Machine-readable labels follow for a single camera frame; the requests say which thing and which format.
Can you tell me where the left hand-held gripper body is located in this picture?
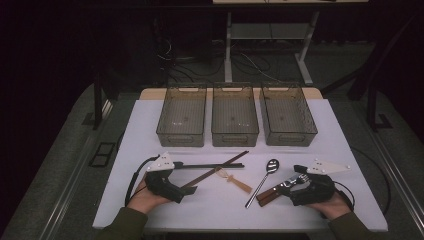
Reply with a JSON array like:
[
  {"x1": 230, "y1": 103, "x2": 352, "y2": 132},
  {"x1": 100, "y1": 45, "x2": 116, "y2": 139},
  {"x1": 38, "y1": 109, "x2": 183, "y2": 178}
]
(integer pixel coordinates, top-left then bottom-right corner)
[{"x1": 143, "y1": 152, "x2": 188, "y2": 204}]

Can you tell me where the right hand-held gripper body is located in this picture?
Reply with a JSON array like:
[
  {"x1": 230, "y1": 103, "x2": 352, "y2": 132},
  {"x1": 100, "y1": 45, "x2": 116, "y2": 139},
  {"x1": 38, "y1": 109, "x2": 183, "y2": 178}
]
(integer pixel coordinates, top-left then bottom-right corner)
[{"x1": 294, "y1": 158, "x2": 352, "y2": 207}]

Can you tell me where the fork with wooden handle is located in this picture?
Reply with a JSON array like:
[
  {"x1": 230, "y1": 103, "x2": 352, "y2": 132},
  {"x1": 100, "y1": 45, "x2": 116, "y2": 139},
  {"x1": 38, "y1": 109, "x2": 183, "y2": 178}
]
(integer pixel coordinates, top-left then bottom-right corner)
[
  {"x1": 255, "y1": 174, "x2": 309, "y2": 203},
  {"x1": 258, "y1": 176, "x2": 312, "y2": 208}
]

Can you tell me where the metal spoon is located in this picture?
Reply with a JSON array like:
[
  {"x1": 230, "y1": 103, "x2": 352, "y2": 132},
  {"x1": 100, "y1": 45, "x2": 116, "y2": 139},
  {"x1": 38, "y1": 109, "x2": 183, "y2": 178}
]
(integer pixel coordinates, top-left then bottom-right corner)
[{"x1": 244, "y1": 158, "x2": 281, "y2": 210}]

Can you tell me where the small whisk with wooden handle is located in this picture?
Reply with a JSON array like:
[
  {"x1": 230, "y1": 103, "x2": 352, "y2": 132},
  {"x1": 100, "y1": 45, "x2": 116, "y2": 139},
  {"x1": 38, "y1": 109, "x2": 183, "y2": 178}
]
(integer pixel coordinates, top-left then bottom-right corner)
[{"x1": 214, "y1": 166, "x2": 254, "y2": 195}]

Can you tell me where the translucent grey storage bin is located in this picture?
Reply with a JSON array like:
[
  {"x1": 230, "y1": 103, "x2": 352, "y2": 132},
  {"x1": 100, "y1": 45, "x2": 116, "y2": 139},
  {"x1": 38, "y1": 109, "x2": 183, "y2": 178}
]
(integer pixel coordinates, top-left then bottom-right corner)
[
  {"x1": 155, "y1": 83, "x2": 208, "y2": 148},
  {"x1": 259, "y1": 82, "x2": 318, "y2": 147},
  {"x1": 211, "y1": 82, "x2": 260, "y2": 148}
]

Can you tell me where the person's left hand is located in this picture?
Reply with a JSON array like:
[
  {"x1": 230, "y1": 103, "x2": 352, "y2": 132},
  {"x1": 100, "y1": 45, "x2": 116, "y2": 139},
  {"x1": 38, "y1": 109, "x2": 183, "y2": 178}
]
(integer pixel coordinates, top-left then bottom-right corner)
[{"x1": 127, "y1": 178, "x2": 172, "y2": 215}]

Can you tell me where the person's right hand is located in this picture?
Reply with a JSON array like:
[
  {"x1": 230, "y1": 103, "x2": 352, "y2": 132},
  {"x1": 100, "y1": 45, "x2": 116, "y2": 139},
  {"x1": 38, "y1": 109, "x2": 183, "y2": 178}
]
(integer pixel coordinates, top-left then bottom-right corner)
[{"x1": 306, "y1": 191, "x2": 353, "y2": 221}]

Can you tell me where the white table cover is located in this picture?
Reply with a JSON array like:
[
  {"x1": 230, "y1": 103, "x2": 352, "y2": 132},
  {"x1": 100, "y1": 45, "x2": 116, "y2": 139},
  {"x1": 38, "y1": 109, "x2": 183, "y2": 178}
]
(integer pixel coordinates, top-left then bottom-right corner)
[{"x1": 92, "y1": 98, "x2": 389, "y2": 233}]

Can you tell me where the black metal stand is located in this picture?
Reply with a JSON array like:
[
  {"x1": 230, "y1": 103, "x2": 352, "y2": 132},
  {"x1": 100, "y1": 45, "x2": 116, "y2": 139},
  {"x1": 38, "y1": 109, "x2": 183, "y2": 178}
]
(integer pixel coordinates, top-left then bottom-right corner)
[
  {"x1": 321, "y1": 13, "x2": 424, "y2": 133},
  {"x1": 92, "y1": 71, "x2": 116, "y2": 131}
]

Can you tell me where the left hand-held gripper black cable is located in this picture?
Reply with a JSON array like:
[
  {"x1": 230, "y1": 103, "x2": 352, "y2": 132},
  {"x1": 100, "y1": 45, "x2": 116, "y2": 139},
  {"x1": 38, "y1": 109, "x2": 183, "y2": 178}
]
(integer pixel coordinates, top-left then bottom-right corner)
[{"x1": 124, "y1": 154, "x2": 161, "y2": 208}]

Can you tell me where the hand-held gripper black cable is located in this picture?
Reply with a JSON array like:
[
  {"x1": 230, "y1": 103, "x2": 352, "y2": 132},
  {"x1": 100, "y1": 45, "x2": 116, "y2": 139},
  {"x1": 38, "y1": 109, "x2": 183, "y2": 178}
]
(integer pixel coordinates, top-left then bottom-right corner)
[
  {"x1": 124, "y1": 154, "x2": 161, "y2": 208},
  {"x1": 332, "y1": 180, "x2": 356, "y2": 212}
]

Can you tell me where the right hand-held gripper black cable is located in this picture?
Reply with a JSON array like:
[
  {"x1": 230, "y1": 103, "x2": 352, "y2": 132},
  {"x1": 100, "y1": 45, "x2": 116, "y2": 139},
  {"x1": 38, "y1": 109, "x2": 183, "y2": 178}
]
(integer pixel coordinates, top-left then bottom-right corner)
[{"x1": 332, "y1": 180, "x2": 356, "y2": 212}]

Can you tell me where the black rectangular floor frame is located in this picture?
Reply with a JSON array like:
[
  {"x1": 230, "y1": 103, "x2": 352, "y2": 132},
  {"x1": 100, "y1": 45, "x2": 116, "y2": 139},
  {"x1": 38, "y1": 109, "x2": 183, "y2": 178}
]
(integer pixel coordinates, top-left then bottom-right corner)
[{"x1": 88, "y1": 142, "x2": 117, "y2": 169}]

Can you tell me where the thin black floor cable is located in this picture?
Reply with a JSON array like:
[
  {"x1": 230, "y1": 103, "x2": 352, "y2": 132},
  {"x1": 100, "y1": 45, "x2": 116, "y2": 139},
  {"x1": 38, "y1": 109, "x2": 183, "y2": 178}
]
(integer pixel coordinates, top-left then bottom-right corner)
[{"x1": 349, "y1": 145, "x2": 392, "y2": 216}]

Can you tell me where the metal floor rail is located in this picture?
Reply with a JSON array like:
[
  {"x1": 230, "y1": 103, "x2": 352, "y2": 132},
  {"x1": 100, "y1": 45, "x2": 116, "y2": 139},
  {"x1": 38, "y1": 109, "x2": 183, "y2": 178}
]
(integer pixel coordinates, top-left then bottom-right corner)
[
  {"x1": 38, "y1": 99, "x2": 114, "y2": 240},
  {"x1": 363, "y1": 123, "x2": 424, "y2": 231}
]

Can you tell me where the tangle of floor cables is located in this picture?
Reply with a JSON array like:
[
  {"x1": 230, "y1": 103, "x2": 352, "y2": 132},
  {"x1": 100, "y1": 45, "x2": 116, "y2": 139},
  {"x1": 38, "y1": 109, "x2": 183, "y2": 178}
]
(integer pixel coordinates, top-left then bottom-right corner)
[{"x1": 156, "y1": 36, "x2": 301, "y2": 86}]

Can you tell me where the white metal frame desk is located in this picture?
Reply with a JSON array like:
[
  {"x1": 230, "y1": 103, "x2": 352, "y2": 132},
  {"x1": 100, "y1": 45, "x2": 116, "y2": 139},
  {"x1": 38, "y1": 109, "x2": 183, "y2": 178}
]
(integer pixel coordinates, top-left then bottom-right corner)
[{"x1": 212, "y1": 0, "x2": 370, "y2": 87}]

